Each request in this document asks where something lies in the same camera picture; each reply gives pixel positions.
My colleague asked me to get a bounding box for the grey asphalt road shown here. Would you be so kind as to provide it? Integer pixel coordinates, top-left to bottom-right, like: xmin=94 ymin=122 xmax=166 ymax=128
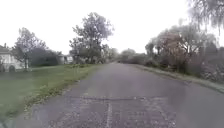
xmin=0 ymin=62 xmax=224 ymax=128

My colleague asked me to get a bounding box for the tall leafy tree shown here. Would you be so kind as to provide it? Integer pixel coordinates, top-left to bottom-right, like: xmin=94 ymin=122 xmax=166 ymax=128
xmin=68 ymin=12 xmax=115 ymax=65

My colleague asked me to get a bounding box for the small pale building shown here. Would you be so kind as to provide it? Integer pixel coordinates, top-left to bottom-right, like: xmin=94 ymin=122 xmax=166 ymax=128
xmin=57 ymin=53 xmax=75 ymax=65

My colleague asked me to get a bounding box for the dark hedge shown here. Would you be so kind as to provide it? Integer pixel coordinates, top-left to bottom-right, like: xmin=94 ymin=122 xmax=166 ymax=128
xmin=29 ymin=48 xmax=63 ymax=68

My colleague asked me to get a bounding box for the row of bushes and trees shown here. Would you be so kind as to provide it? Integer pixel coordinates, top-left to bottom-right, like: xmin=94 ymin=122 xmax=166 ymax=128
xmin=115 ymin=23 xmax=224 ymax=84

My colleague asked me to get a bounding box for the small leafy tree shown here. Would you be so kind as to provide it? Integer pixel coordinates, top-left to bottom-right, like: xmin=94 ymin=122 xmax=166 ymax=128
xmin=11 ymin=27 xmax=48 ymax=70

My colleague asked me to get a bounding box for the green grass verge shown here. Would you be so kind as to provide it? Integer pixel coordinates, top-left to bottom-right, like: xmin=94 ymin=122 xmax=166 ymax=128
xmin=0 ymin=63 xmax=105 ymax=122

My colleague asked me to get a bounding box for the narrow grass strip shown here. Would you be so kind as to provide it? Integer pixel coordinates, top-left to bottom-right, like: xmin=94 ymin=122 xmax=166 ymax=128
xmin=132 ymin=63 xmax=224 ymax=95

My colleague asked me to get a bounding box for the white house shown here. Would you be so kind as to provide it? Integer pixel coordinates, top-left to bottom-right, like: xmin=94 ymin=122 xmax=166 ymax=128
xmin=0 ymin=43 xmax=25 ymax=73

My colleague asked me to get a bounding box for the drooping tree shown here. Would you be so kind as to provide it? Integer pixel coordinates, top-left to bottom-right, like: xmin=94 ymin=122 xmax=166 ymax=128
xmin=187 ymin=0 xmax=224 ymax=35

